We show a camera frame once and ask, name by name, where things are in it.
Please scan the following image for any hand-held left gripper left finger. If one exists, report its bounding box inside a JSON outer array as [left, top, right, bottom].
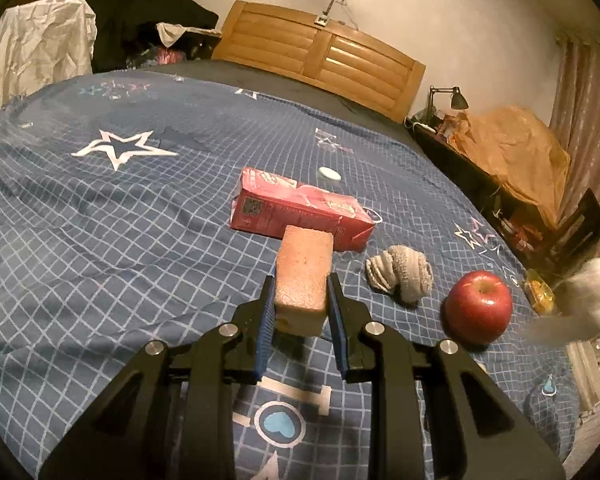
[[39, 275, 276, 480]]

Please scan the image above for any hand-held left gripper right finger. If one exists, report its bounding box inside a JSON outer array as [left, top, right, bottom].
[[326, 273, 566, 480]]

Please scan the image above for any pink sponge block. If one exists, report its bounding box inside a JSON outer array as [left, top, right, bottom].
[[273, 226, 335, 337]]

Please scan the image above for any rolled grey sock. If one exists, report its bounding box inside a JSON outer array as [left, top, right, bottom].
[[365, 245, 434, 307]]

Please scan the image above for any pink drink carton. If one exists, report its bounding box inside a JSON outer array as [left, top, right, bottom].
[[229, 167, 375, 253]]

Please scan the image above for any red apple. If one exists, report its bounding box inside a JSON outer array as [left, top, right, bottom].
[[445, 270, 514, 345]]

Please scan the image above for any blue star-print blanket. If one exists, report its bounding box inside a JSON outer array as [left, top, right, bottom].
[[0, 71, 581, 480]]

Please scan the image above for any yellow snack packet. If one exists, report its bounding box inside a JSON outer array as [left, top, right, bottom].
[[524, 269, 556, 311]]

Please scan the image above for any dark wooden desk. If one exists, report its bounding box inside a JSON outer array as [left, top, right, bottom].
[[405, 116, 571, 271]]

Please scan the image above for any dark grey bed sheet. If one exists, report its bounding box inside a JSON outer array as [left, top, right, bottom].
[[145, 57, 411, 126]]

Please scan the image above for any orange cover cloth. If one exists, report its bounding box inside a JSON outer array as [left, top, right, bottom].
[[450, 105, 572, 228]]

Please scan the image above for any black desk lamp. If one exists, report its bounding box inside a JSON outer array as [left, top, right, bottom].
[[420, 85, 470, 126]]

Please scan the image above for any dark wooden chair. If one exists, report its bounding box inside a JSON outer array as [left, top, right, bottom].
[[547, 187, 600, 281]]

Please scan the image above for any light wooden headboard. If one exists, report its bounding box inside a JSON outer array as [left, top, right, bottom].
[[211, 0, 427, 122]]

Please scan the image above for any small white cloth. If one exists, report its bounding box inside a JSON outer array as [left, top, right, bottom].
[[156, 21, 196, 48]]

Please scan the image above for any black clothing pile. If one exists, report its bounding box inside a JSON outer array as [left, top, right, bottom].
[[82, 0, 220, 73]]

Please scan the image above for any brown patterned curtain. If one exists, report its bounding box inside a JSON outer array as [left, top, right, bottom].
[[549, 32, 600, 201]]

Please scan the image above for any white crumpled cloth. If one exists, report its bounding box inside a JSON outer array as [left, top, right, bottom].
[[0, 0, 98, 118]]

